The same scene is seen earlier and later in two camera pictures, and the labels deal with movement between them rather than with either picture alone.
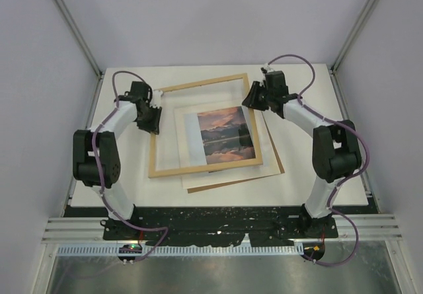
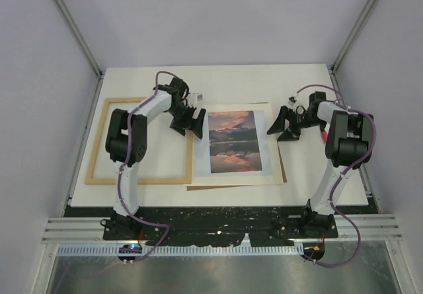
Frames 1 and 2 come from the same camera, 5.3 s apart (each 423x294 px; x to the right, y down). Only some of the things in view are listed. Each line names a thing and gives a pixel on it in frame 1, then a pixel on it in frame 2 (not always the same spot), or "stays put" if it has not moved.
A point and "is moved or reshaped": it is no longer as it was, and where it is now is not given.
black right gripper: (250, 101) to (278, 125)
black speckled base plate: (215, 226) stays put
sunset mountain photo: (221, 136) is moved or reshaped
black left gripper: (153, 127) to (197, 125)
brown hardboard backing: (209, 187) is moved or reshaped
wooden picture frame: (152, 173) to (90, 181)
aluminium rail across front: (369, 226) stays put
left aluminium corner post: (73, 24) stays put
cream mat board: (269, 166) is moved or reshaped
